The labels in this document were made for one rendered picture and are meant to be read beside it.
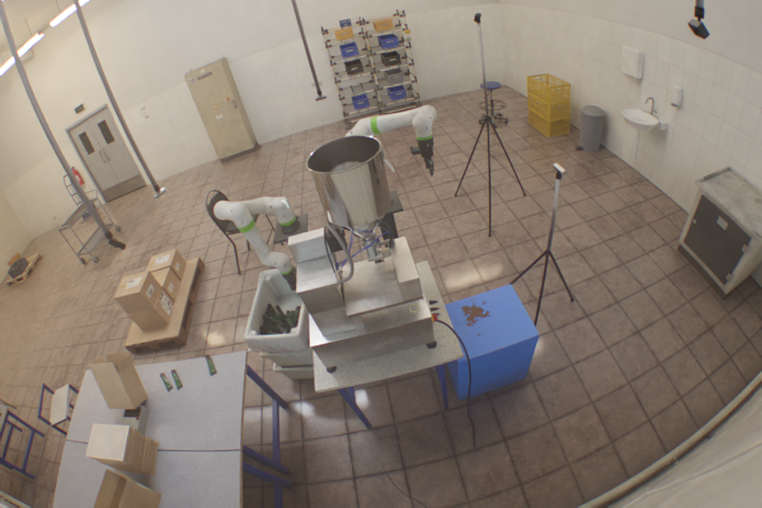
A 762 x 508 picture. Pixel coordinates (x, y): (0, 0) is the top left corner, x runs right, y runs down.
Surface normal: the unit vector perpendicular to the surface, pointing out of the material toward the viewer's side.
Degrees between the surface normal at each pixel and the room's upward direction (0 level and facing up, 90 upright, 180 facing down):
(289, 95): 90
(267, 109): 90
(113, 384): 55
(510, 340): 0
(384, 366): 0
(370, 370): 0
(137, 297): 90
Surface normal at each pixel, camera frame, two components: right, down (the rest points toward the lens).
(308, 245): 0.16, 0.58
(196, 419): -0.20, -0.77
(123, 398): 0.02, 0.04
